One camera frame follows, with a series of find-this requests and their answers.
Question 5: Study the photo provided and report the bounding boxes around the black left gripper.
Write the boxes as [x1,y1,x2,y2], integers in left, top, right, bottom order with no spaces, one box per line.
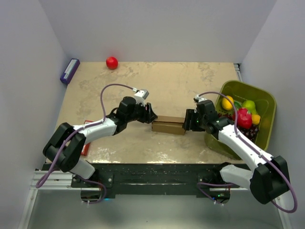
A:
[126,101,157,125]

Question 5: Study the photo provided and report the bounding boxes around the brown cardboard box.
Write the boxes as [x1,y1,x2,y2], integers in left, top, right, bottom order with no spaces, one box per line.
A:
[152,115,186,135]

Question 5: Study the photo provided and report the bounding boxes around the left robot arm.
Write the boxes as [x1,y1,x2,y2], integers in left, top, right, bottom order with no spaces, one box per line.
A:
[43,96,157,187]

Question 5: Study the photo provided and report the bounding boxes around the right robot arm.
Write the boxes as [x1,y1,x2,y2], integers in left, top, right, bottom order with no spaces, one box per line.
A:
[183,97,291,204]

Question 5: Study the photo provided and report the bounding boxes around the purple rectangular box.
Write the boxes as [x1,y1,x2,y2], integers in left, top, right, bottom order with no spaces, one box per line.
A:
[60,58,80,85]

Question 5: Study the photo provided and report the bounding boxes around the orange toy fruit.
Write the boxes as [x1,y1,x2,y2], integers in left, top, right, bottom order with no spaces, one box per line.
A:
[221,95,234,111]

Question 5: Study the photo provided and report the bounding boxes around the pink dragon fruit toy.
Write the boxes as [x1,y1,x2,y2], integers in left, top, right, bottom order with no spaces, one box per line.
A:
[233,108,252,129]

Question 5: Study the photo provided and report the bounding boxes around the green toy pear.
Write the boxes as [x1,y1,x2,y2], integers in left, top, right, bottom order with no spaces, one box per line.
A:
[242,100,257,114]

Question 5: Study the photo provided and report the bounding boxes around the dark red toy grapes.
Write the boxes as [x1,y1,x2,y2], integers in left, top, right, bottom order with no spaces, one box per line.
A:
[218,113,259,143]

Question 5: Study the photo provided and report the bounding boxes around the yellow toy lemon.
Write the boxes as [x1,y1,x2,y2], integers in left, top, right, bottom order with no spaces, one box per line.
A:
[252,114,261,125]

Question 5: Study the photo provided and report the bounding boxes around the red apple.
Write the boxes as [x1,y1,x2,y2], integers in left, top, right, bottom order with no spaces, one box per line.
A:
[106,56,119,70]

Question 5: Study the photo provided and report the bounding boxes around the red rectangular packet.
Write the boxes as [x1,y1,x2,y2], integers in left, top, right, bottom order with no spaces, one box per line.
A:
[81,120,95,156]

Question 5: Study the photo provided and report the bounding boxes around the olive green plastic basket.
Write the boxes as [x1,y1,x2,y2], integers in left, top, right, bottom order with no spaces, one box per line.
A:
[204,81,276,159]

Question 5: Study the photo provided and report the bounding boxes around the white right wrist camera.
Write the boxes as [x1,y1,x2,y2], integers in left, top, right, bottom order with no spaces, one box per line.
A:
[193,94,207,103]

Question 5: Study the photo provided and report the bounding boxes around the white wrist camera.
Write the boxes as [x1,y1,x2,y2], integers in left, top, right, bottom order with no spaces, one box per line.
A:
[193,94,207,103]
[133,89,149,105]

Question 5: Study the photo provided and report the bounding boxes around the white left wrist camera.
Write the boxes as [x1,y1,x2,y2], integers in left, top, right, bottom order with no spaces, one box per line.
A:
[133,89,149,105]

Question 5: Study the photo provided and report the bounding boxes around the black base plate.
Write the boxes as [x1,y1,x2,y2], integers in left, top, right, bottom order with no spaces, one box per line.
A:
[71,164,230,200]

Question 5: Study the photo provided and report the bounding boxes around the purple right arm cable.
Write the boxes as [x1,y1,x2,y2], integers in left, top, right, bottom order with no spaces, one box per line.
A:
[199,91,298,213]

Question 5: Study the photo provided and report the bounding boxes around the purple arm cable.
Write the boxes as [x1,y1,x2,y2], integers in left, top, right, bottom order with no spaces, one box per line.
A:
[35,83,138,189]
[199,91,298,213]

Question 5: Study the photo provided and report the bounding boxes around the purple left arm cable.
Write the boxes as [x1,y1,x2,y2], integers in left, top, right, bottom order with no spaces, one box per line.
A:
[35,83,138,189]

